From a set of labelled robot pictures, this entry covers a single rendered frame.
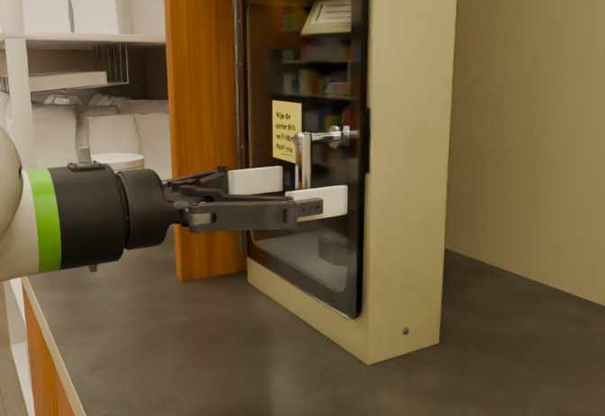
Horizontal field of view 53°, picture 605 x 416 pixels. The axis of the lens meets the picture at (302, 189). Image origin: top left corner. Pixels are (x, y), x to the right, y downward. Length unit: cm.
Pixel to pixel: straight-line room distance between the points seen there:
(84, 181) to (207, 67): 44
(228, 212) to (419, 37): 29
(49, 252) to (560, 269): 78
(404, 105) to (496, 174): 46
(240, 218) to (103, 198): 12
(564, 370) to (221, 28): 66
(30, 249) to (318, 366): 35
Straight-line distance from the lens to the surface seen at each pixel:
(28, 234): 53
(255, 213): 55
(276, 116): 80
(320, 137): 66
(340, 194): 61
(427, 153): 70
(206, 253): 99
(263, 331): 80
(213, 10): 95
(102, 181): 55
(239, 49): 90
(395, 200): 68
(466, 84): 114
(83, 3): 186
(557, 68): 102
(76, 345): 82
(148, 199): 56
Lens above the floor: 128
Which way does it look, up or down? 12 degrees down
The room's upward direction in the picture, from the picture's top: straight up
